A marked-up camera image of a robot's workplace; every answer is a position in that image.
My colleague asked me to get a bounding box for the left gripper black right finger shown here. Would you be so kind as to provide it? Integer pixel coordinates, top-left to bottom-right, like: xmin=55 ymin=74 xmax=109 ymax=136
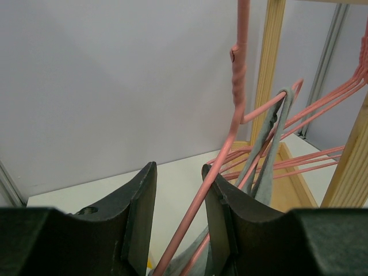
xmin=205 ymin=175 xmax=367 ymax=275

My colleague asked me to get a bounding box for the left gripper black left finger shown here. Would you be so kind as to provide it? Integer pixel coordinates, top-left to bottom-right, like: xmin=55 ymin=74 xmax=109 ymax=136
xmin=1 ymin=162 xmax=157 ymax=275

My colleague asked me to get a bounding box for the yellow plastic tray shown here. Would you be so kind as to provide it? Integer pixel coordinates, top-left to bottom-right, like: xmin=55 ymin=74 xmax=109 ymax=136
xmin=147 ymin=257 xmax=153 ymax=269

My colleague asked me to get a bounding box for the left aluminium frame post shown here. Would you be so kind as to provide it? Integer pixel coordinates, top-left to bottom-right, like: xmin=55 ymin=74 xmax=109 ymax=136
xmin=1 ymin=163 xmax=27 ymax=207

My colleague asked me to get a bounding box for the aluminium frame post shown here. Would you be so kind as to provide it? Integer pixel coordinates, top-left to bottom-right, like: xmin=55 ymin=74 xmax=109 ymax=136
xmin=297 ymin=3 xmax=350 ymax=139
xmin=1 ymin=163 xmax=27 ymax=207

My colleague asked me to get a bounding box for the right aluminium frame post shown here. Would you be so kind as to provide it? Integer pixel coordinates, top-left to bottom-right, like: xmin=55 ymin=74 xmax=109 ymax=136
xmin=297 ymin=3 xmax=350 ymax=139

